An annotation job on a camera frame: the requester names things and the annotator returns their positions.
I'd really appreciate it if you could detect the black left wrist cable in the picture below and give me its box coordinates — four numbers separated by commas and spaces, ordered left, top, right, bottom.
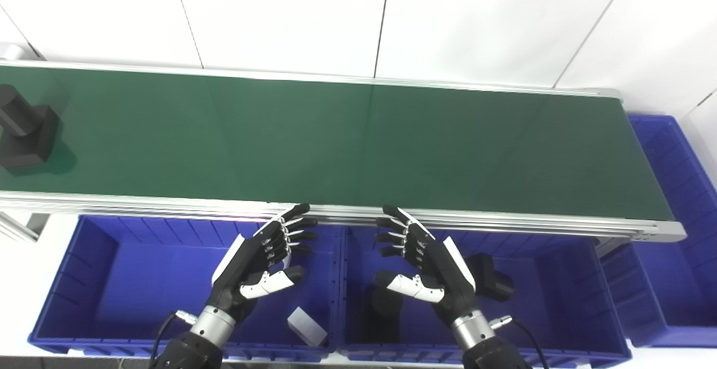
150, 312, 197, 369

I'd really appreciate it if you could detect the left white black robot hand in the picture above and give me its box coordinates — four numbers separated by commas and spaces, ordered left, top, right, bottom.
206, 204, 318, 325

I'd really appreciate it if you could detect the blue plastic bin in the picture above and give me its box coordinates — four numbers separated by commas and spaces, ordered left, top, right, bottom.
599, 114, 717, 348
28, 215, 343, 361
339, 226, 632, 368

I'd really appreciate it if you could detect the green conveyor belt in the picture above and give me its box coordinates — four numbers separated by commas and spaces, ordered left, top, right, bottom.
0, 60, 688, 244
0, 67, 676, 221

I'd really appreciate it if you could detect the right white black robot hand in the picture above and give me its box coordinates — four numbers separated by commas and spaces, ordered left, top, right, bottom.
374, 205, 477, 326

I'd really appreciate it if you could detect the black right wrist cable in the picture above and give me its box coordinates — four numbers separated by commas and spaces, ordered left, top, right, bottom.
490, 316, 550, 369

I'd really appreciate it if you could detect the white rectangular block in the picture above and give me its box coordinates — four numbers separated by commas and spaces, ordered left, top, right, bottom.
287, 307, 328, 346

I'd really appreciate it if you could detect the black cylinder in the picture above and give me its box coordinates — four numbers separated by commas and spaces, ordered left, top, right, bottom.
468, 253, 515, 302
0, 85, 61, 169
367, 285, 404, 344

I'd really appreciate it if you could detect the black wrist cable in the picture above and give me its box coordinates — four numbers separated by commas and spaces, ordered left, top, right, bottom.
150, 312, 197, 369
490, 316, 550, 369

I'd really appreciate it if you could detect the aluminium conveyor leg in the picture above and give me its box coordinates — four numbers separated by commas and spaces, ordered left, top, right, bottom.
594, 237, 622, 258
0, 212, 51, 244

